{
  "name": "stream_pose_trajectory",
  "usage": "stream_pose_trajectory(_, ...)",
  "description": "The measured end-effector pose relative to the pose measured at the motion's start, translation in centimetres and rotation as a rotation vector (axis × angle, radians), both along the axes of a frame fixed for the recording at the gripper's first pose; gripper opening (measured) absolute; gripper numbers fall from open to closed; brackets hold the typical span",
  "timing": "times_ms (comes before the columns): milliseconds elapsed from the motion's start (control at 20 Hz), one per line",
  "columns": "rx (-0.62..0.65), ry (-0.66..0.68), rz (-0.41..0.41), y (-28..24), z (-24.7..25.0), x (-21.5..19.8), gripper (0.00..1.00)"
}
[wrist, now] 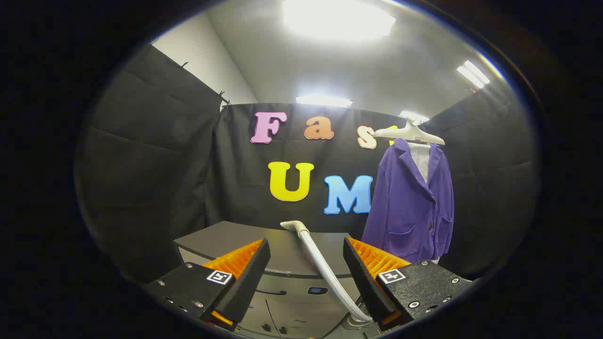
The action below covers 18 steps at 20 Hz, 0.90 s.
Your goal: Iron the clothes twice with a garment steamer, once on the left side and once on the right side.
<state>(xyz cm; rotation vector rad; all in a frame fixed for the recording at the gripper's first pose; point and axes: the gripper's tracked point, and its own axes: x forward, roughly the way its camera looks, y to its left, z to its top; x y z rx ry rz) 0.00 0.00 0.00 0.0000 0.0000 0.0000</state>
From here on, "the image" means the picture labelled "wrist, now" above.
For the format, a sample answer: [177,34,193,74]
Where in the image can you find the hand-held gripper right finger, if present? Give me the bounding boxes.
[342,237,474,331]

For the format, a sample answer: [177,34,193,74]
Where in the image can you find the white garment steamer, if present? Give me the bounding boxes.
[280,220,375,323]

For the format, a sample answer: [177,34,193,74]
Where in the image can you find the large ceiling light panel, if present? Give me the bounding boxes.
[283,0,396,41]

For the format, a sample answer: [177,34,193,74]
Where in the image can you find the white plastic clothes hanger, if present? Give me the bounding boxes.
[374,118,446,145]

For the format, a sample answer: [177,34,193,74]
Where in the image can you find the white cloth panel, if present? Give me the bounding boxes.
[407,141,441,265]

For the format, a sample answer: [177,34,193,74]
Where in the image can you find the double strip ceiling light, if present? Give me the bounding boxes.
[456,60,491,89]

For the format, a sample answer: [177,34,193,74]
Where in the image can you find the purple corduroy jacket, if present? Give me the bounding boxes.
[361,138,455,264]

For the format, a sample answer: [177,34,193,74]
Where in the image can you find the grey cabinet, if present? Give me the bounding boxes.
[173,220,384,339]

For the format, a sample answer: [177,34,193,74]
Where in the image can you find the black backdrop cloth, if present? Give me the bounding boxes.
[75,43,540,283]

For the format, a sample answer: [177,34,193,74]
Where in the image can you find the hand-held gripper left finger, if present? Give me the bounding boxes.
[144,238,272,332]

